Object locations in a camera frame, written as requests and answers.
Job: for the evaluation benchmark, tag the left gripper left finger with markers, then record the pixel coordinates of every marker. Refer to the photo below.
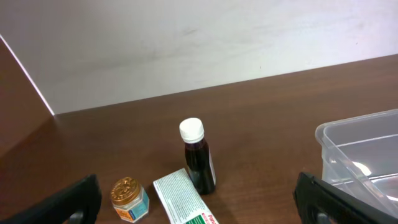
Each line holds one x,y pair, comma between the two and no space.
77,203

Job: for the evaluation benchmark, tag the white green medicine box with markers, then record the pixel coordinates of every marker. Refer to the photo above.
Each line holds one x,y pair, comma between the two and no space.
181,202

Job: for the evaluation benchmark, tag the small jar gold lid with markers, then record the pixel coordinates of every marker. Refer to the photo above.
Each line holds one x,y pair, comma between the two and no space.
129,200

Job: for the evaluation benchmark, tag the clear plastic container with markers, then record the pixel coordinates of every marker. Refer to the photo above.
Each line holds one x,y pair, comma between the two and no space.
360,158

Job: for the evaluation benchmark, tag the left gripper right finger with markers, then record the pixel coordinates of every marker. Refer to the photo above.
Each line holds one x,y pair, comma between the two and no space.
320,202

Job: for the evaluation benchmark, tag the dark syrup bottle white cap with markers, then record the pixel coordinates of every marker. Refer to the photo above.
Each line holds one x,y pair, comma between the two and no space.
198,156

